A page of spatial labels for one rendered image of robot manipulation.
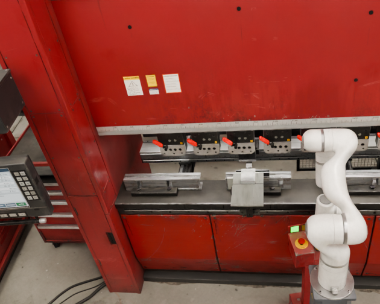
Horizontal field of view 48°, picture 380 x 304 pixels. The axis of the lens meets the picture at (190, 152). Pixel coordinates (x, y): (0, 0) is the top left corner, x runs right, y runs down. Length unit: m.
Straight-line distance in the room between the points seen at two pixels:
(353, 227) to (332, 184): 0.19
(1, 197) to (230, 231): 1.37
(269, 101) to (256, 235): 0.96
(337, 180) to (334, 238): 0.24
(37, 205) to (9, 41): 0.80
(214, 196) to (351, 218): 1.08
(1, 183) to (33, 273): 1.70
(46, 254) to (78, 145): 1.73
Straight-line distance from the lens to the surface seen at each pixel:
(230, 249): 2.92
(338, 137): 1.89
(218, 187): 2.67
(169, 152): 2.48
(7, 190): 2.25
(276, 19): 2.01
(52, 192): 3.26
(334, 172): 1.83
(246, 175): 2.55
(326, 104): 2.25
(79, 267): 3.67
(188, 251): 2.99
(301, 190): 2.64
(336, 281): 2.00
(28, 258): 3.95
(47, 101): 2.23
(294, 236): 2.52
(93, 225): 2.81
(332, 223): 1.75
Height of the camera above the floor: 2.74
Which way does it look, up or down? 39 degrees down
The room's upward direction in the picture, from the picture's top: 11 degrees counter-clockwise
